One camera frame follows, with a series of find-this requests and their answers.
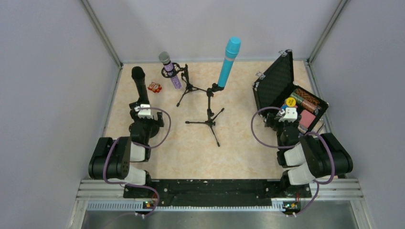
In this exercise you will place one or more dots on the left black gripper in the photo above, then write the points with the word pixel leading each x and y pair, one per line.
pixel 156 117

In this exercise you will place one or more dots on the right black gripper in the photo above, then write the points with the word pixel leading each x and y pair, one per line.
pixel 271 119

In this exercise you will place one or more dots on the round base microphone stand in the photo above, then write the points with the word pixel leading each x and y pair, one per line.
pixel 138 130

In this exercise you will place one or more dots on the black microphone orange end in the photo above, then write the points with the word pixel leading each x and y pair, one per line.
pixel 138 77

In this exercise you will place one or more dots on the small black tripod stand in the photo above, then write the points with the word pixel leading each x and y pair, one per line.
pixel 211 116

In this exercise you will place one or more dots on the shock mount tripod stand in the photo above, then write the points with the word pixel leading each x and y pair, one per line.
pixel 184 72

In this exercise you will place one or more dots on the purple glitter microphone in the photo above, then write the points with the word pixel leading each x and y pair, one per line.
pixel 169 69

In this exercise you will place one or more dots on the teal microphone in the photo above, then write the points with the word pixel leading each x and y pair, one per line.
pixel 231 51

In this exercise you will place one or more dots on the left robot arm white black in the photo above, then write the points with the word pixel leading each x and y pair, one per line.
pixel 113 159

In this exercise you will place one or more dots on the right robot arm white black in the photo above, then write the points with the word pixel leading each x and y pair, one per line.
pixel 307 157

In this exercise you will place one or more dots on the yellow round chip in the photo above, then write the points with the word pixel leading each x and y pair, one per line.
pixel 291 102

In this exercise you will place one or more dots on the black foam lined case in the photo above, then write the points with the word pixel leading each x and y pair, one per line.
pixel 276 84

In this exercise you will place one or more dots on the pink card box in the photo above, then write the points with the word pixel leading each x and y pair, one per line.
pixel 306 118

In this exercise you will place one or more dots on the poker chip rolls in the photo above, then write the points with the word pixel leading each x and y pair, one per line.
pixel 308 102

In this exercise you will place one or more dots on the red owl toy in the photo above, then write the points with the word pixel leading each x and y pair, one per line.
pixel 155 87

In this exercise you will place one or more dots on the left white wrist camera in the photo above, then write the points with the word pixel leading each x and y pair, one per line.
pixel 143 111

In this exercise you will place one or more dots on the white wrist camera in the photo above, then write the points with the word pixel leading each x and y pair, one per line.
pixel 288 114
pixel 143 111

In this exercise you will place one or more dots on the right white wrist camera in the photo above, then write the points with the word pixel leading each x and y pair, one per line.
pixel 288 114

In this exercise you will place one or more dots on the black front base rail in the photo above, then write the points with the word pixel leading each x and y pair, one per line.
pixel 217 192

